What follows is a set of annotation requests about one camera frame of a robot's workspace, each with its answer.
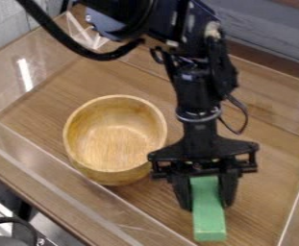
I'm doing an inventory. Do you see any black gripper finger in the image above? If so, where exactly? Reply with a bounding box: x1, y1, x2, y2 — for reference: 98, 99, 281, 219
217, 171, 239, 208
171, 175, 192, 211

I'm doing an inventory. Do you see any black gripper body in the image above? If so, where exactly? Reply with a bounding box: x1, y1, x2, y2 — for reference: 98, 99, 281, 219
148, 119, 259, 179

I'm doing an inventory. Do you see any green rectangular block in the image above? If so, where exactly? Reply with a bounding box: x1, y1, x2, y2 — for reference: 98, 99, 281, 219
189, 176, 225, 241

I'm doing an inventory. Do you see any brown wooden bowl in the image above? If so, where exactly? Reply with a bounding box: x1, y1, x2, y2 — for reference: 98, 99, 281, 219
62, 94, 167, 186

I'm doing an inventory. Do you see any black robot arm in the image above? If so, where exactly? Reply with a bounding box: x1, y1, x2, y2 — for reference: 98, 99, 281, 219
80, 0, 257, 210

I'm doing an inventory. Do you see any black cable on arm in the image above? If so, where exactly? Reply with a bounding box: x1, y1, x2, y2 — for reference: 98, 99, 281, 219
216, 94, 249, 135

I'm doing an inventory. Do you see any black metal bracket with bolt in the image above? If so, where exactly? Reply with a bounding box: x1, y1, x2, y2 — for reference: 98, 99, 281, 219
12, 223, 57, 246

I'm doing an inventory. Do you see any clear acrylic tray enclosure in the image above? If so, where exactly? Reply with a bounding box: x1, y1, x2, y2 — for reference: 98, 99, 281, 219
0, 11, 299, 246

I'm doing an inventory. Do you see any black cable lower left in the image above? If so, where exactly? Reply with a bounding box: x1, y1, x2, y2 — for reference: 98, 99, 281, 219
0, 216, 40, 246

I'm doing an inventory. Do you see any clear acrylic corner bracket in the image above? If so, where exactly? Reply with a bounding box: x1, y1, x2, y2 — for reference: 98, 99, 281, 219
65, 12, 109, 50

